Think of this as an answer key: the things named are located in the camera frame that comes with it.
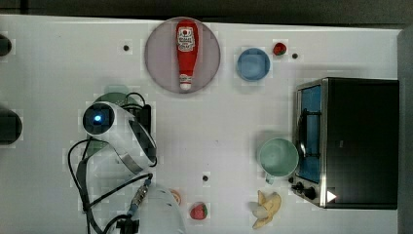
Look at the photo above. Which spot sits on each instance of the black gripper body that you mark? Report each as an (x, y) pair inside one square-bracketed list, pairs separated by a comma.
[(141, 121)]

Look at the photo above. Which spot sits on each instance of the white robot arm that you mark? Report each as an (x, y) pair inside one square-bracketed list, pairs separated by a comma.
[(118, 191)]

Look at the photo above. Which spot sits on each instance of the grey round plate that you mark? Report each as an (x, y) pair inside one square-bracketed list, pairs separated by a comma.
[(161, 58)]

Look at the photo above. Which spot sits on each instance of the toy orange slice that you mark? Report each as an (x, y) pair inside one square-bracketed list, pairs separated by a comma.
[(176, 196)]

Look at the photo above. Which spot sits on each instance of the red ketchup bottle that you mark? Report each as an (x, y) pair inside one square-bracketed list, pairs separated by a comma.
[(187, 45)]

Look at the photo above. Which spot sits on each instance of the toy strawberry near front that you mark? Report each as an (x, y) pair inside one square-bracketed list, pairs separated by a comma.
[(198, 211)]

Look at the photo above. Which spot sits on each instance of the toy strawberry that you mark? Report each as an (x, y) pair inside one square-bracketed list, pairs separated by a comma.
[(279, 49), (198, 211)]

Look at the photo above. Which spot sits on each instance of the blue bowl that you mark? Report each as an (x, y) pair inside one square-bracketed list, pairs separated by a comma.
[(253, 65)]

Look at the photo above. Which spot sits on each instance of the green mug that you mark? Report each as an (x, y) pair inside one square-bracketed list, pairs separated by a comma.
[(277, 157)]

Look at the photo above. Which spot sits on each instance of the toy strawberry near back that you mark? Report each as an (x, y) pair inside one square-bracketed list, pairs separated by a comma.
[(279, 49)]

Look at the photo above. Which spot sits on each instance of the black cylinder cup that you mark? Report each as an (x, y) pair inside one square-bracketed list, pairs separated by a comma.
[(5, 45)]

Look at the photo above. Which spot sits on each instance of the toy banana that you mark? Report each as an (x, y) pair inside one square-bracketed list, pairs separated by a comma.
[(267, 207)]

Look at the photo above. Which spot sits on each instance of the black toaster oven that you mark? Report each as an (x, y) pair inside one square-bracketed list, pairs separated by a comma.
[(346, 135)]

